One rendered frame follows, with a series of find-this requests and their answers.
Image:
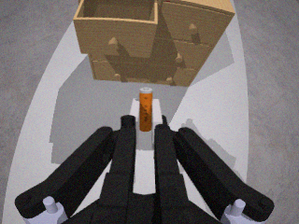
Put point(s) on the small tan wooden chest of drawers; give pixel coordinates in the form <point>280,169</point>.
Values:
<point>220,5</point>

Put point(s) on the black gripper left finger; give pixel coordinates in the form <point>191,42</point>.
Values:
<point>56,199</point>

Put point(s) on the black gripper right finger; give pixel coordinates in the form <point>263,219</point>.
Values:
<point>230,200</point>

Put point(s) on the orange aa battery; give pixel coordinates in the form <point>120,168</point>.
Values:
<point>145,98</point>

